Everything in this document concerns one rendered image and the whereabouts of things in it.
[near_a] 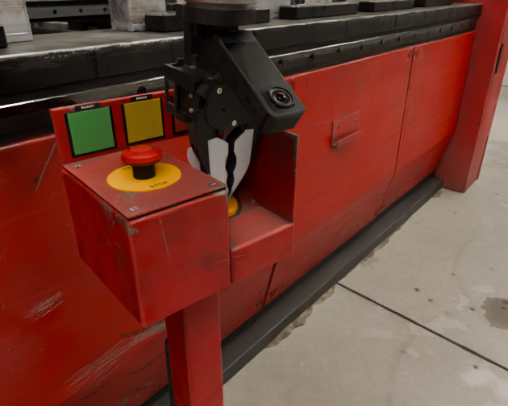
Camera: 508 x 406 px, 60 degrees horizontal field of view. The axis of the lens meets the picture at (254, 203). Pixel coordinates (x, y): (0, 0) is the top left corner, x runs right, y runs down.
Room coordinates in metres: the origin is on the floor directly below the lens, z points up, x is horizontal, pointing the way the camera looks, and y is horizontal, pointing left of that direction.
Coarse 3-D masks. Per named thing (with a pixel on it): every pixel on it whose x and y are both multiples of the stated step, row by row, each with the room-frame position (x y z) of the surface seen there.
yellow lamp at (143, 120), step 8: (128, 104) 0.49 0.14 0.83; (136, 104) 0.49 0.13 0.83; (144, 104) 0.50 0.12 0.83; (152, 104) 0.51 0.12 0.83; (128, 112) 0.49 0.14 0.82; (136, 112) 0.49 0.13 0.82; (144, 112) 0.50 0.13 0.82; (152, 112) 0.51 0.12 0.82; (160, 112) 0.51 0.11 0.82; (128, 120) 0.49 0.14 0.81; (136, 120) 0.49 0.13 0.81; (144, 120) 0.50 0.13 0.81; (152, 120) 0.50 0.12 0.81; (160, 120) 0.51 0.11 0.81; (128, 128) 0.48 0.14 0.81; (136, 128) 0.49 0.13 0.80; (144, 128) 0.50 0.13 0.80; (152, 128) 0.50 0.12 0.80; (160, 128) 0.51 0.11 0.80; (128, 136) 0.48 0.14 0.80; (136, 136) 0.49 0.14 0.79; (144, 136) 0.50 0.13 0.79; (152, 136) 0.50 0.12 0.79
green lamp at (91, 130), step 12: (108, 108) 0.47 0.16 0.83; (72, 120) 0.45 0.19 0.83; (84, 120) 0.45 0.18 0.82; (96, 120) 0.46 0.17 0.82; (108, 120) 0.47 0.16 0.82; (72, 132) 0.44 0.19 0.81; (84, 132) 0.45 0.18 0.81; (96, 132) 0.46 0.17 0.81; (108, 132) 0.47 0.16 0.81; (84, 144) 0.45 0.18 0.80; (96, 144) 0.46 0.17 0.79; (108, 144) 0.47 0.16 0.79
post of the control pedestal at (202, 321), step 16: (192, 304) 0.41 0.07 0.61; (208, 304) 0.43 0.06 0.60; (176, 320) 0.42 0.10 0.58; (192, 320) 0.41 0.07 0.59; (208, 320) 0.43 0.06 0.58; (176, 336) 0.42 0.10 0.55; (192, 336) 0.41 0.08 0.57; (208, 336) 0.43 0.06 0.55; (176, 352) 0.43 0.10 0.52; (192, 352) 0.41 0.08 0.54; (208, 352) 0.42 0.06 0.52; (176, 368) 0.43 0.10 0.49; (192, 368) 0.41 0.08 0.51; (208, 368) 0.42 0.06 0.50; (176, 384) 0.43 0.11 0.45; (192, 384) 0.41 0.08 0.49; (208, 384) 0.42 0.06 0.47; (176, 400) 0.44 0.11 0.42; (192, 400) 0.41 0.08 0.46; (208, 400) 0.42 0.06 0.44
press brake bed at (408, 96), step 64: (320, 64) 1.12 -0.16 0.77; (384, 64) 1.38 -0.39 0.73; (448, 64) 1.85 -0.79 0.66; (0, 128) 0.54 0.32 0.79; (320, 128) 1.12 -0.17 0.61; (384, 128) 1.42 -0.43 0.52; (448, 128) 1.99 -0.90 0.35; (0, 192) 0.52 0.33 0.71; (64, 192) 0.58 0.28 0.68; (320, 192) 1.13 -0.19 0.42; (384, 192) 1.53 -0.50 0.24; (0, 256) 0.50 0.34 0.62; (64, 256) 0.57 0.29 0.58; (320, 256) 1.24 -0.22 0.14; (0, 320) 0.49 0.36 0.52; (64, 320) 0.55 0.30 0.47; (128, 320) 0.64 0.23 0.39; (256, 320) 1.03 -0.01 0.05; (0, 384) 0.47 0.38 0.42; (64, 384) 0.53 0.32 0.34; (128, 384) 0.64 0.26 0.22
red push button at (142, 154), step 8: (144, 144) 0.42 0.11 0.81; (128, 152) 0.39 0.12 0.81; (136, 152) 0.39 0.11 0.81; (144, 152) 0.39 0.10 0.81; (152, 152) 0.40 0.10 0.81; (160, 152) 0.40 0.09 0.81; (128, 160) 0.39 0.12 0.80; (136, 160) 0.39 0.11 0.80; (144, 160) 0.39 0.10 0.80; (152, 160) 0.39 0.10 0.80; (136, 168) 0.39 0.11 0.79; (144, 168) 0.39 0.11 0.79; (152, 168) 0.40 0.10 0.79; (136, 176) 0.40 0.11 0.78; (144, 176) 0.39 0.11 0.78; (152, 176) 0.40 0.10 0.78
